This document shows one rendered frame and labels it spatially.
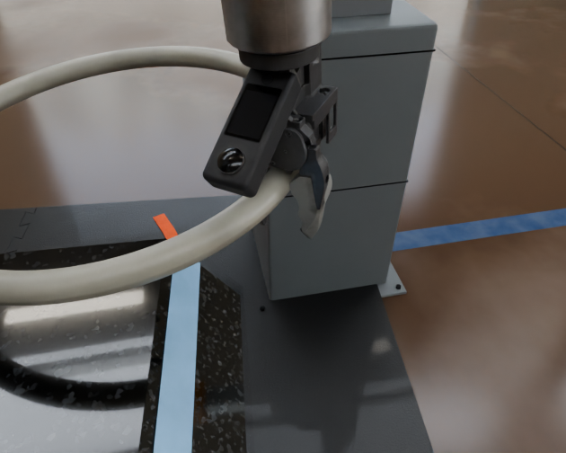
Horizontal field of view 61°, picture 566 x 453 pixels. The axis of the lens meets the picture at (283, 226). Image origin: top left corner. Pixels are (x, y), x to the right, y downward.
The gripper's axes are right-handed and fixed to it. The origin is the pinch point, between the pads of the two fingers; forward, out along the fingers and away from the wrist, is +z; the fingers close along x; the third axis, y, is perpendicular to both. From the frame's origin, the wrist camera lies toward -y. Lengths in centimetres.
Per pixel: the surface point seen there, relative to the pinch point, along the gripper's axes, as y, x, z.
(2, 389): -26.9, 15.1, 2.5
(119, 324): -16.6, 10.6, 3.3
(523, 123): 213, -25, 98
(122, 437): -25.5, 2.5, 3.2
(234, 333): -8.2, 3.2, 11.4
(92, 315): -16.9, 13.9, 3.1
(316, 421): 18, 5, 84
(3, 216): 40, 148, 79
